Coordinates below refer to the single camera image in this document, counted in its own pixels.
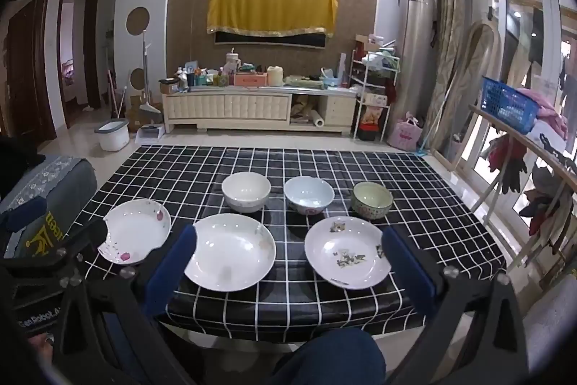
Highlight cream television cabinet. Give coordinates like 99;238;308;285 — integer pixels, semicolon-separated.
161;84;360;137

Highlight brown door frame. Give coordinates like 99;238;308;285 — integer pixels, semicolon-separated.
56;0;102;130

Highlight pink box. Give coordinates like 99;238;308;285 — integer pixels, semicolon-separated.
234;73;266;87

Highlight beige arched board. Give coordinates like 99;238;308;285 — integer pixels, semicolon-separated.
452;21;502;172

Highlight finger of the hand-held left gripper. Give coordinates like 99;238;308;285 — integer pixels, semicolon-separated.
0;197;48;233
0;219;110;334

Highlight grey-patterned white plate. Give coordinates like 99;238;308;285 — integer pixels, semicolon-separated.
304;216;393;290

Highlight dark hanging gloves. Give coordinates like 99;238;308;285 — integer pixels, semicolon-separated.
497;136;529;195

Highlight blue plastic basket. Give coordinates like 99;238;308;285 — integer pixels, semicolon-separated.
479;76;540;136

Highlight white bowl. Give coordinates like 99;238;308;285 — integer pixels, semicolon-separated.
221;172;272;214

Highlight pink cloth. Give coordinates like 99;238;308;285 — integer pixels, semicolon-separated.
516;86;569;139

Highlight green bowl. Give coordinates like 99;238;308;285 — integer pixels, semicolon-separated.
351;181;394;219

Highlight white metal shelf rack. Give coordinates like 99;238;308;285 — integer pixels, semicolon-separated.
352;50;400;142

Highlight beige patterned curtain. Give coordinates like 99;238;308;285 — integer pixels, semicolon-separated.
428;0;466;153

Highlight grey dustpan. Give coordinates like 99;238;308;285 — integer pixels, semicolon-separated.
135;123;165;145

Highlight light blue bowl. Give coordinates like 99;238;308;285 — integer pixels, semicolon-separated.
283;176;335;215

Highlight white upright broom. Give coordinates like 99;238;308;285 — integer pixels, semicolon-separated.
136;29;162;116

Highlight chipped pink-flowered white plate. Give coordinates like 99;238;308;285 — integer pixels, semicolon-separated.
98;199;172;266

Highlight black checked tablecloth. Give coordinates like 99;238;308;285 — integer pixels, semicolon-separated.
85;145;508;343

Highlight silver standing air conditioner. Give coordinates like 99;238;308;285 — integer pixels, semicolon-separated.
400;0;437;144

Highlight glass balcony door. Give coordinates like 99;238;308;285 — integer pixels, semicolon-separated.
463;0;577;232

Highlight white bucket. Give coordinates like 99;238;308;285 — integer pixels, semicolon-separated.
94;119;131;152

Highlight black television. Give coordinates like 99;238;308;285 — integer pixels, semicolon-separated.
213;29;326;50

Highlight pink gift bag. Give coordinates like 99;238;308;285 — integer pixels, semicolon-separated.
388;113;423;152

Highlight brown wooden door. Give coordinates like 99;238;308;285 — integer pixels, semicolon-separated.
0;0;58;144

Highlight cardboard box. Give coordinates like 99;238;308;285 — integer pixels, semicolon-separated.
123;95;150;134

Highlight wooden drying rack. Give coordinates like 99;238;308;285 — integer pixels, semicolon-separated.
468;103;577;292

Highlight white kettle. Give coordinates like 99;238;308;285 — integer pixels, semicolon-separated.
224;48;242;75

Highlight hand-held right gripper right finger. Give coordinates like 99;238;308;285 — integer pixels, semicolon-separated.
382;226;529;385

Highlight plain white plate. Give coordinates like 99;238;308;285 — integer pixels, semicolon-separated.
184;214;277;292

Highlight grey sofa with lace cover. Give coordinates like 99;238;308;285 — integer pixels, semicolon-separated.
0;154;98;241

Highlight dark cloth with yellow print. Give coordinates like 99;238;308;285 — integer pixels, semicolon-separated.
4;205;75;262

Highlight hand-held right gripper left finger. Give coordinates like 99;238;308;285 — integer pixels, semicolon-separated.
54;225;198;385

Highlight yellow television cover cloth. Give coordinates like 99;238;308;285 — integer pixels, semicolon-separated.
207;0;339;38

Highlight person's leg in blue jeans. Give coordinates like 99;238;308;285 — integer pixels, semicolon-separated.
269;327;387;385

